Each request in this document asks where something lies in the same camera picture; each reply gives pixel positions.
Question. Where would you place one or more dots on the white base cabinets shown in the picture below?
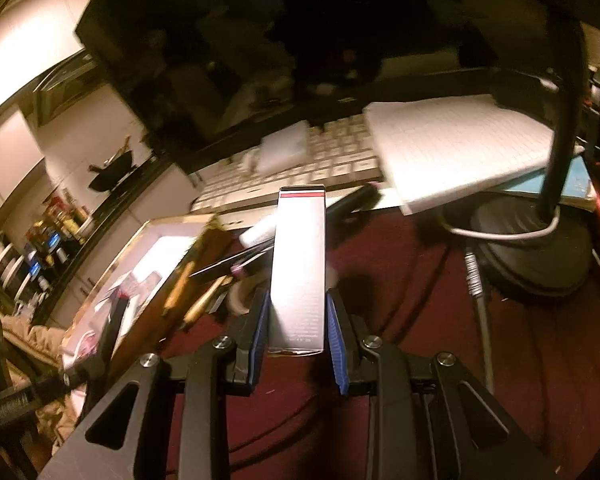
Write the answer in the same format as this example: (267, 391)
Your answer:
(120, 225)

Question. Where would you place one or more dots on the black pen with pink cap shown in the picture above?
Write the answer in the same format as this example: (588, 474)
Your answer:
(220, 266)

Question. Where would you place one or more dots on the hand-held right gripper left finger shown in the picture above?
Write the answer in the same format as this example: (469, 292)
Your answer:
(260, 330)

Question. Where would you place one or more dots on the black kitchen countertop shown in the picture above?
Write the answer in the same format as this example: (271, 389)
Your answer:
(130, 185)

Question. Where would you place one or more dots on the dish rack with white plates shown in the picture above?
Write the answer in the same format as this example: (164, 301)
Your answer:
(5, 265)

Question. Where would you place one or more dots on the group of condiment bottles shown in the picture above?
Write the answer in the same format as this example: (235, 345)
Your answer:
(60, 225)

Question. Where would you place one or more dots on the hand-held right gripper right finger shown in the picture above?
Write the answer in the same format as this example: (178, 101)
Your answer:
(337, 340)

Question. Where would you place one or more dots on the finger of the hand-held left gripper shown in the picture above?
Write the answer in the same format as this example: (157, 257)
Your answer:
(107, 335)

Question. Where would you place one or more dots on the white wall cabinets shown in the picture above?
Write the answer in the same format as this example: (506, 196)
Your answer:
(5, 160)

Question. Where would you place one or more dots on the black lamp base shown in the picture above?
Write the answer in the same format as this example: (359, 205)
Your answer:
(530, 255)

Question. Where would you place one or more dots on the roll of tape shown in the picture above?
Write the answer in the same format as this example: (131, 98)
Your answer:
(239, 300)

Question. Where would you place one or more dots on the silver carton with red stripe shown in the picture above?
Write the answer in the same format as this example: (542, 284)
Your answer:
(297, 270)

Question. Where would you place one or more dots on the white labelled pill bottle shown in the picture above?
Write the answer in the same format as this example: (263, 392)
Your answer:
(257, 230)

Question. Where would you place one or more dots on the teal book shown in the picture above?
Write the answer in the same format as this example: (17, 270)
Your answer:
(575, 180)

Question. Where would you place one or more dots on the maroon table cloth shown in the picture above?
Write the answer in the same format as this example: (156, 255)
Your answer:
(530, 385)

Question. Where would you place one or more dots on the beige computer keyboard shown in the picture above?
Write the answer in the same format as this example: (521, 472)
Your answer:
(330, 160)

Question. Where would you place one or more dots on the black computer monitor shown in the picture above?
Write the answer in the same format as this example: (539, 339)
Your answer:
(230, 35)

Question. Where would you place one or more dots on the range hood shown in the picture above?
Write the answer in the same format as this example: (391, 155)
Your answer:
(65, 90)

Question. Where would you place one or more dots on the black wok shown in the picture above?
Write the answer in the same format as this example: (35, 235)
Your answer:
(112, 170)

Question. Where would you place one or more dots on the white squared notepad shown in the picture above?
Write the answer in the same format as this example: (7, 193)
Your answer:
(455, 145)

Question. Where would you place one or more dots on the person's left forearm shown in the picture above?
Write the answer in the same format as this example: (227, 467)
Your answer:
(35, 340)

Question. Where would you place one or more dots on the gold-rimmed gift box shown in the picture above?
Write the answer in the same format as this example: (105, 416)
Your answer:
(165, 245)

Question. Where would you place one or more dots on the white foam block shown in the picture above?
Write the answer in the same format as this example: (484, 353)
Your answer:
(282, 147)

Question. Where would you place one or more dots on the gold pen with black end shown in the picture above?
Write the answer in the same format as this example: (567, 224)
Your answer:
(202, 305)

